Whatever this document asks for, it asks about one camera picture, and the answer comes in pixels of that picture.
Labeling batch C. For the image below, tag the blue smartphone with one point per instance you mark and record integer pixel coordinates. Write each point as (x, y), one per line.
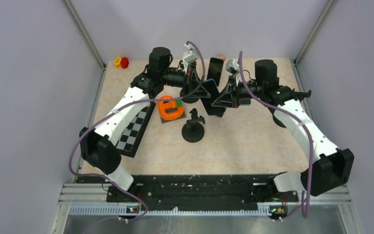
(212, 88)

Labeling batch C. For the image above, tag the green toy brick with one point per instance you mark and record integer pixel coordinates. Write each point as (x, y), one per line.
(178, 104)

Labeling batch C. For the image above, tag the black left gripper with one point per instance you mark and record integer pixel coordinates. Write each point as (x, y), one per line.
(192, 85)

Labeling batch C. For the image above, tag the black clamp stand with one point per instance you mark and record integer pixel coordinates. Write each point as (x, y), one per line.
(285, 94)
(193, 131)
(189, 100)

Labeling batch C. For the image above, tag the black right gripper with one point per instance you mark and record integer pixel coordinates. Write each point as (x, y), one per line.
(229, 98)

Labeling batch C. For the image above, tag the black and silver chessboard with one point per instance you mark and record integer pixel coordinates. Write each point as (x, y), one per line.
(130, 139)

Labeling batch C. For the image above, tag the purple smartphone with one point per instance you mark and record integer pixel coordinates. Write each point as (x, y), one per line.
(215, 69)

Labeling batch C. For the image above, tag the dark green-edged smartphone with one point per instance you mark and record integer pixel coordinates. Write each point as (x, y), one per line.
(244, 101)

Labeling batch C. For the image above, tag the black smartphone white edge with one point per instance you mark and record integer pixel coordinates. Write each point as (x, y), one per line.
(219, 112)

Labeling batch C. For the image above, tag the small wooden block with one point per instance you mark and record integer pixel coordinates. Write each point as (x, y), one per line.
(222, 57)

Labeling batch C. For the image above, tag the grey toy brick baseplate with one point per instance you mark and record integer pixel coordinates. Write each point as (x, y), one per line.
(171, 114)

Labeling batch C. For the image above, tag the black clamp stand back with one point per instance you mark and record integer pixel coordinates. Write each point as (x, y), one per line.
(189, 100)

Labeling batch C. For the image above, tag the yellow toy block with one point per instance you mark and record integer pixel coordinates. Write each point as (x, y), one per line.
(117, 62)

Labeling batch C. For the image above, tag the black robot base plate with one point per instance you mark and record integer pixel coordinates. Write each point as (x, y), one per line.
(193, 193)

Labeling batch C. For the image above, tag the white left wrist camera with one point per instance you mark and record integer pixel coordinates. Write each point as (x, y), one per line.
(189, 56)

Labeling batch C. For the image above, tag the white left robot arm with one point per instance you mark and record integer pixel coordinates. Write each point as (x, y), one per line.
(97, 143)

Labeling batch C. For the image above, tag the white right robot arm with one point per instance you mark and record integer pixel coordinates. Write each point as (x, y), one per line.
(329, 165)

